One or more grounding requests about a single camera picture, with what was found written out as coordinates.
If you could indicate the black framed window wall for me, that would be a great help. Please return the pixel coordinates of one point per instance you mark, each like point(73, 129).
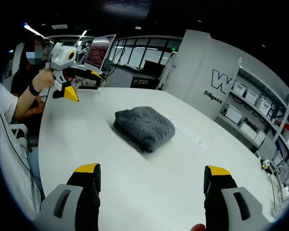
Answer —
point(137, 55)

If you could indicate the person's light blue jeans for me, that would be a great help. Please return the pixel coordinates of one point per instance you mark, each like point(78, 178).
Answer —
point(35, 166)

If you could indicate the small white yellow device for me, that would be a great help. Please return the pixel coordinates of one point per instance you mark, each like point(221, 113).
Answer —
point(265, 164)

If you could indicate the dark blue wristband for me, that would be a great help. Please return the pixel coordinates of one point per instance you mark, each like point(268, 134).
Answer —
point(34, 90)

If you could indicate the person's right hand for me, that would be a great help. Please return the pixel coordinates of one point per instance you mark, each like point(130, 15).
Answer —
point(198, 227)

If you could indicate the person's left hand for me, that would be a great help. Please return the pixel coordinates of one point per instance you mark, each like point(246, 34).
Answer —
point(44, 78)

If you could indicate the white chair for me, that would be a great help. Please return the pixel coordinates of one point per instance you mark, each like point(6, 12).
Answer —
point(19, 134)

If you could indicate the grey cabinet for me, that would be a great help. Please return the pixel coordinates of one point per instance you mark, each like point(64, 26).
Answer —
point(118, 78)

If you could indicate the grey metal storage shelf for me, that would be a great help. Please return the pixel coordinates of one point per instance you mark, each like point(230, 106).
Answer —
point(274, 125)

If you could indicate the person's white shirt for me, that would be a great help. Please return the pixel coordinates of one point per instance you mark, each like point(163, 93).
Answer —
point(9, 149)

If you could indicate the grey plush towel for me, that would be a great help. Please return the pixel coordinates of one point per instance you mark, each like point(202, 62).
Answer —
point(144, 127)

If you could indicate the row of white storage bins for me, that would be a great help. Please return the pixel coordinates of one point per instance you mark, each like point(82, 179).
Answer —
point(251, 96)

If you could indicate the ceiling light strip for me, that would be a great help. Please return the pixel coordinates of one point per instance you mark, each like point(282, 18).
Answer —
point(33, 30)

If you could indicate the black cabinet with label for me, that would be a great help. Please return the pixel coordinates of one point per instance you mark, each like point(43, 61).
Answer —
point(144, 81)

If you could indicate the black flat phone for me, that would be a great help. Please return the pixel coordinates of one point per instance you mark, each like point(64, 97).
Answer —
point(88, 87)

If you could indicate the white laptop dark red screen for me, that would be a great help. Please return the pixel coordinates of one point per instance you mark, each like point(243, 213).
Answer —
point(98, 51)

